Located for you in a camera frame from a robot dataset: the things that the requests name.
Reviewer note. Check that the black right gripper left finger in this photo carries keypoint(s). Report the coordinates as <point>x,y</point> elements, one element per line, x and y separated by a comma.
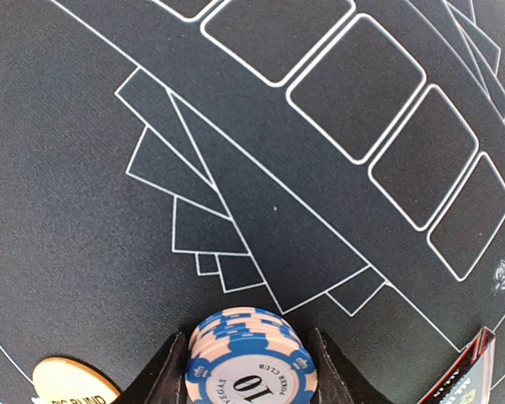
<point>162,381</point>

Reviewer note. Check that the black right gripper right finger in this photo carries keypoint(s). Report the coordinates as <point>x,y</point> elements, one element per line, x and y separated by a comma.
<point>339,380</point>

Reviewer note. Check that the blue orange chip stack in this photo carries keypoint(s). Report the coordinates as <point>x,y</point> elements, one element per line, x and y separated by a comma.
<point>248,355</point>

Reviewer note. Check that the orange big blind button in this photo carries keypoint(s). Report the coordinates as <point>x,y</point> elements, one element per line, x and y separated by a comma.
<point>63,380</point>

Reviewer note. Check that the red triangular marker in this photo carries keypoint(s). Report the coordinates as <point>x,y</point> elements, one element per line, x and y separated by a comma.
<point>469,379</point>

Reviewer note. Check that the round black poker mat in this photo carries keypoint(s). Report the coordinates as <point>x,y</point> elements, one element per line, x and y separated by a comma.
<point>340,163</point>

